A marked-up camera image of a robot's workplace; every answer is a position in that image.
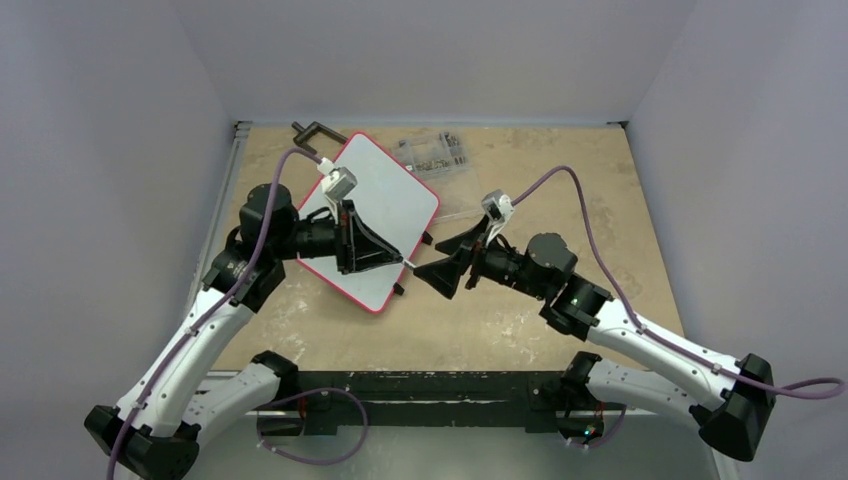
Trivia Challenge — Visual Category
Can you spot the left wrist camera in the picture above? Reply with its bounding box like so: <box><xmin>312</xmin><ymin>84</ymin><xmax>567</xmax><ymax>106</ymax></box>
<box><xmin>317</xmin><ymin>157</ymin><xmax>358</xmax><ymax>205</ymax></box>

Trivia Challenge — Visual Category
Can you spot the black metal clamp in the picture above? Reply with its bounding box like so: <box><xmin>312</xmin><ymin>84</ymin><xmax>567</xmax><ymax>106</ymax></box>
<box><xmin>291</xmin><ymin>121</ymin><xmax>348</xmax><ymax>154</ymax></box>

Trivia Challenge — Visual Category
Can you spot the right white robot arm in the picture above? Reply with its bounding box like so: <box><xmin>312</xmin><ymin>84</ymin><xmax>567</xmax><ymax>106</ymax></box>
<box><xmin>413</xmin><ymin>219</ymin><xmax>776</xmax><ymax>462</ymax></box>

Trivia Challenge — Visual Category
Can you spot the clear plastic parts box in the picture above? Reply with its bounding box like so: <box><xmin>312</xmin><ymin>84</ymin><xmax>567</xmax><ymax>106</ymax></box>
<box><xmin>390</xmin><ymin>130</ymin><xmax>483</xmax><ymax>223</ymax></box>

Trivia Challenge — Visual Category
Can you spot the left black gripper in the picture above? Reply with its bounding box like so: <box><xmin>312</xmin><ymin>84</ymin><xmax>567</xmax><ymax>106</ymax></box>
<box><xmin>272</xmin><ymin>199</ymin><xmax>400</xmax><ymax>274</ymax></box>

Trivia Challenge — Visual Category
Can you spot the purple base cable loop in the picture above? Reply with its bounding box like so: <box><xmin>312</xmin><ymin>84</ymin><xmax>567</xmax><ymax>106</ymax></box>
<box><xmin>256</xmin><ymin>386</ymin><xmax>370</xmax><ymax>466</ymax></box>

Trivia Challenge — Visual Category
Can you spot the aluminium frame rail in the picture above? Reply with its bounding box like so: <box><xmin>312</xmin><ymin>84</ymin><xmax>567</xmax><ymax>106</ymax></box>
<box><xmin>135</xmin><ymin>121</ymin><xmax>254</xmax><ymax>419</ymax></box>

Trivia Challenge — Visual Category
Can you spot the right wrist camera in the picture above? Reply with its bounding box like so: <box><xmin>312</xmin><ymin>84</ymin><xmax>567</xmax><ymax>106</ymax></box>
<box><xmin>481</xmin><ymin>189</ymin><xmax>515</xmax><ymax>246</ymax></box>

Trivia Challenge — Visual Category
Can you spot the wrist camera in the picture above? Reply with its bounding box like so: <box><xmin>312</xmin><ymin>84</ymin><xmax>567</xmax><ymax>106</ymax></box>
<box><xmin>317</xmin><ymin>157</ymin><xmax>358</xmax><ymax>205</ymax></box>
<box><xmin>481</xmin><ymin>189</ymin><xmax>515</xmax><ymax>246</ymax></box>

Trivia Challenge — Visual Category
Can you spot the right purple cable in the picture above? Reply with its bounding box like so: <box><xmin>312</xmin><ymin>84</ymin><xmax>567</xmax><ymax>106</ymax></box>
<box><xmin>510</xmin><ymin>165</ymin><xmax>846</xmax><ymax>401</ymax></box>

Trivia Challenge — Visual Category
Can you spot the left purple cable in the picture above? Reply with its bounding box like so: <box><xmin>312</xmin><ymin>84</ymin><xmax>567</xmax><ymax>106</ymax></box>
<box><xmin>105</xmin><ymin>146</ymin><xmax>326</xmax><ymax>480</ymax></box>

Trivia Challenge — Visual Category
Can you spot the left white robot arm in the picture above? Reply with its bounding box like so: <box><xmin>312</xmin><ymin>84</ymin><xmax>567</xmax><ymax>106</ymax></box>
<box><xmin>84</xmin><ymin>183</ymin><xmax>403</xmax><ymax>479</ymax></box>

